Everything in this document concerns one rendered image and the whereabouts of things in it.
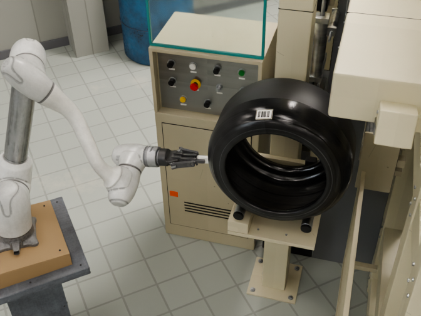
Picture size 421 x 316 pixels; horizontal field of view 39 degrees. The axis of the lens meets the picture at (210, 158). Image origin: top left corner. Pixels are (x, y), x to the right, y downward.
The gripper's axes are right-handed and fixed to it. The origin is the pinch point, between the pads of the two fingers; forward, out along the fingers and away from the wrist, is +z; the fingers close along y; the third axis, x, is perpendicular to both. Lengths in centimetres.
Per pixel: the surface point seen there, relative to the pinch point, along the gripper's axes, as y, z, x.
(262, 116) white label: -10.7, 29.0, -29.8
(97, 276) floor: 10, -84, 98
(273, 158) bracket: 24.3, 22.1, 17.0
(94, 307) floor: -10, -77, 99
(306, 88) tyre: 8, 42, -30
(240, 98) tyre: 2.5, 17.8, -28.3
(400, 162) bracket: 21, 76, 13
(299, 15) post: 26, 37, -50
